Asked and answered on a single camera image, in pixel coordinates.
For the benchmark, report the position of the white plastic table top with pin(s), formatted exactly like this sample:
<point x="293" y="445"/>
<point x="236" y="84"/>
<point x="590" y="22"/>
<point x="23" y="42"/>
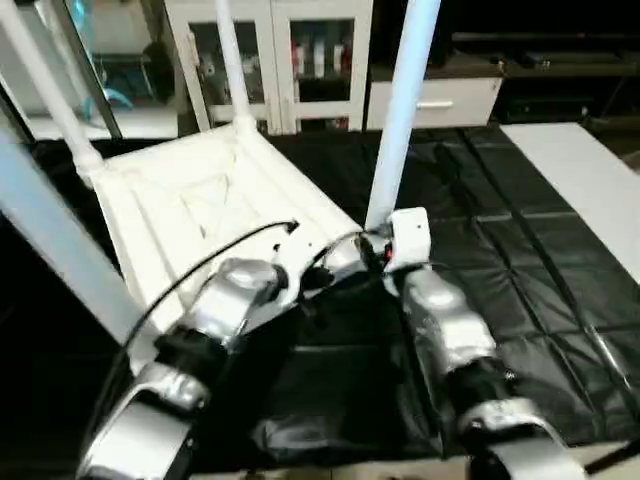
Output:
<point x="200" y="200"/>

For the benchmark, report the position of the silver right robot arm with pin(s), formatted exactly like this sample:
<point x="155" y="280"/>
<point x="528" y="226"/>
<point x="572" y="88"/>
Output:
<point x="455" y="340"/>

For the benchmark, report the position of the black work mat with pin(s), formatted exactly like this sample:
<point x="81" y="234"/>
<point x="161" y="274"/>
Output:
<point x="520" y="240"/>

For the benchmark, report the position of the white drawer unit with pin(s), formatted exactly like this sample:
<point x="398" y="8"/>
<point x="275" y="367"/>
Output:
<point x="440" y="102"/>

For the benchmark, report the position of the white glass door cabinet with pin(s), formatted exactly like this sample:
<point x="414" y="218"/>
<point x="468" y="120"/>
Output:
<point x="290" y="55"/>

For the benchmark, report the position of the teal plastic object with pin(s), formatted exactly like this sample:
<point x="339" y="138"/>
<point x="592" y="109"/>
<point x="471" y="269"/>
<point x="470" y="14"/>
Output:
<point x="110" y="95"/>

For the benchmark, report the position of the black metal bench leg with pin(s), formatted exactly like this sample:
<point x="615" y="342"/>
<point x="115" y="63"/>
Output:
<point x="612" y="457"/>

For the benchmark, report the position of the grey metal pole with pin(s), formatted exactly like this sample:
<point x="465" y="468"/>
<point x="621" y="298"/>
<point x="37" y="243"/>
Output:
<point x="95" y="65"/>

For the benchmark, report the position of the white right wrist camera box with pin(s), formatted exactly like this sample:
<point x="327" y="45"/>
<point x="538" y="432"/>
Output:
<point x="408" y="238"/>

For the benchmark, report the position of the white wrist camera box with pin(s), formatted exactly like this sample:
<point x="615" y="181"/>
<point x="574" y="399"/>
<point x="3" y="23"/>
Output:
<point x="305" y="265"/>
<point x="408" y="238"/>

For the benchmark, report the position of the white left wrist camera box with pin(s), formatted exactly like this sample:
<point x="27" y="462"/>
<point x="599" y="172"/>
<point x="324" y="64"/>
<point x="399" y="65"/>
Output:
<point x="305" y="265"/>

